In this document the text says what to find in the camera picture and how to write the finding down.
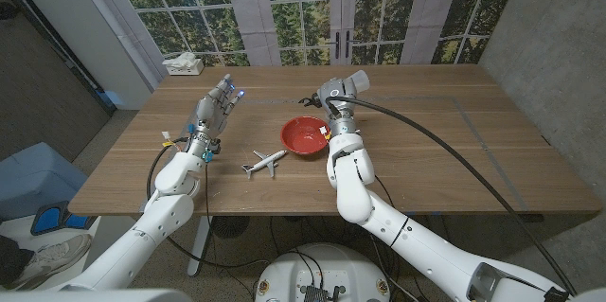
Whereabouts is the blue upholstered seat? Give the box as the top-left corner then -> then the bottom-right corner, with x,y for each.
0,142 -> 89,221

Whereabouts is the black round fan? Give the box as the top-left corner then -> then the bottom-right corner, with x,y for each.
211,215 -> 251,240

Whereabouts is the dark trouser leg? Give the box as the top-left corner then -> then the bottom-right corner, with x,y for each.
0,234 -> 37,287

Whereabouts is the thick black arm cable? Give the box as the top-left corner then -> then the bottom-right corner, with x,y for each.
145,136 -> 269,269
324,95 -> 579,297

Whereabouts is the white table leg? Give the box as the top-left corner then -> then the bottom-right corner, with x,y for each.
187,215 -> 214,277

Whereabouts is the red bowl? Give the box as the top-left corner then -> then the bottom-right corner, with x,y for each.
279,115 -> 332,156

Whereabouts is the printed window backdrop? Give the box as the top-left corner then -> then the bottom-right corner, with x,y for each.
75,0 -> 527,90

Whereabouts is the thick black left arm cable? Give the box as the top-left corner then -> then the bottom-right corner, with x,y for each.
145,136 -> 269,269

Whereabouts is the white pedal with blue pads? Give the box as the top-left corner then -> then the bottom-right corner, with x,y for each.
0,200 -> 103,252

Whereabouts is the thin black left wrist cable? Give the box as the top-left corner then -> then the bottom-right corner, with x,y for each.
204,163 -> 259,301

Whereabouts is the translucent oil cruet black cap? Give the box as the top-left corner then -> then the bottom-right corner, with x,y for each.
298,69 -> 371,109

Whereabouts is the grey white sneaker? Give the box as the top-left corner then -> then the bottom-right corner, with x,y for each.
7,233 -> 94,292

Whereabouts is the white tissue box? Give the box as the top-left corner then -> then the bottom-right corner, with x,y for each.
162,51 -> 205,77

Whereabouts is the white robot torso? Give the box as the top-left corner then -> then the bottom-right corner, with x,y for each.
254,242 -> 391,302

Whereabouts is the white toy airplane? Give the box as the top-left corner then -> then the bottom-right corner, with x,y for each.
241,149 -> 289,180

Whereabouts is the wooden panel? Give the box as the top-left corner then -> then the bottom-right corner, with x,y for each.
146,96 -> 531,208

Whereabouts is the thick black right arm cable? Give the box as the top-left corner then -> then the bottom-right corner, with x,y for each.
324,95 -> 579,297

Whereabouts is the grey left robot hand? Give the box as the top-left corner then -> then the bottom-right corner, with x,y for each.
184,73 -> 247,164

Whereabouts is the dark door panel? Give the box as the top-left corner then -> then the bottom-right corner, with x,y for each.
0,0 -> 117,161

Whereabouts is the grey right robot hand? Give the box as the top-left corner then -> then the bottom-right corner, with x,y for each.
315,77 -> 361,138

